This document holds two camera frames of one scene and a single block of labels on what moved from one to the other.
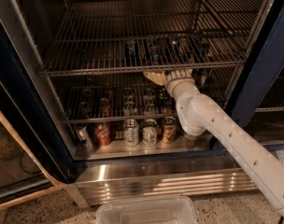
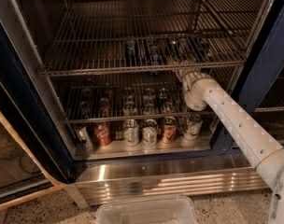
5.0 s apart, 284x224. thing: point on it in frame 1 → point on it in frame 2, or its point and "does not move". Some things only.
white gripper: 178,76 → 190,76
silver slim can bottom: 83,136 does not move
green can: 173,50 does not move
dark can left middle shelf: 132,55 does not move
